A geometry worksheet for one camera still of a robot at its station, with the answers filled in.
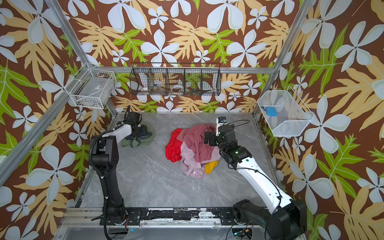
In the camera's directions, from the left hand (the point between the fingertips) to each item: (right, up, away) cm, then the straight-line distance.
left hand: (141, 130), depth 105 cm
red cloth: (+24, -12, -12) cm, 29 cm away
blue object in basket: (+82, +11, -19) cm, 85 cm away
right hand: (+46, 0, -26) cm, 53 cm away
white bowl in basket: (+26, +30, -6) cm, 40 cm away
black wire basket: (+25, +33, -9) cm, 43 cm away
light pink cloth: (+35, -20, -18) cm, 45 cm away
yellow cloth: (+46, -22, -16) cm, 54 cm away
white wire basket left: (-23, +25, -19) cm, 38 cm away
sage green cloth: (+3, -8, -4) cm, 9 cm away
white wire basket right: (+90, +8, -27) cm, 94 cm away
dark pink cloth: (+37, -3, -15) cm, 41 cm away
